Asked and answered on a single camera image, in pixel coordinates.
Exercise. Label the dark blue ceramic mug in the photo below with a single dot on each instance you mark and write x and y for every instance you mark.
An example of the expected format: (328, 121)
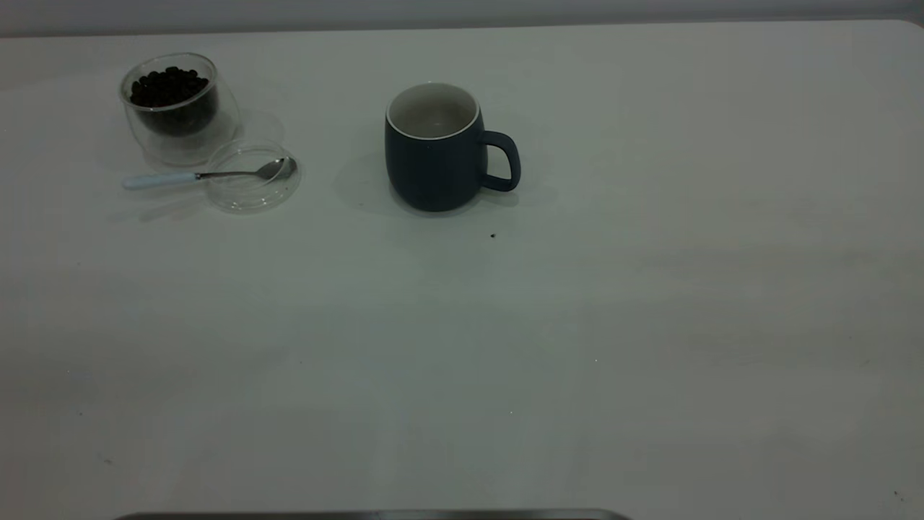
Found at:
(433, 173)

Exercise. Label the clear round plastic lid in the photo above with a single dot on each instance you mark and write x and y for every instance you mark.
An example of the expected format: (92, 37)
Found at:
(253, 195)

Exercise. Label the dark coffee beans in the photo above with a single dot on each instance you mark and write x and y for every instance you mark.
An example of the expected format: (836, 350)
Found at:
(173, 94)

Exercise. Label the clear double-wall glass cup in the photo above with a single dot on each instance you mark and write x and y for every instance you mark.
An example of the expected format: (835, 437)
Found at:
(227, 130)

